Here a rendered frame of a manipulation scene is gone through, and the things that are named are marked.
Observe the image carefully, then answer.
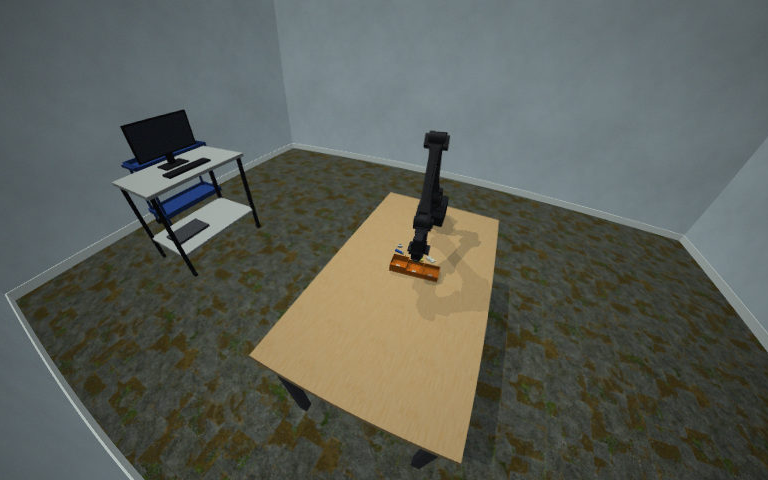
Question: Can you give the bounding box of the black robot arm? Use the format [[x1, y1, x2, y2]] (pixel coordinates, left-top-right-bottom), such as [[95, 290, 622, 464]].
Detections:
[[410, 131, 450, 262]]

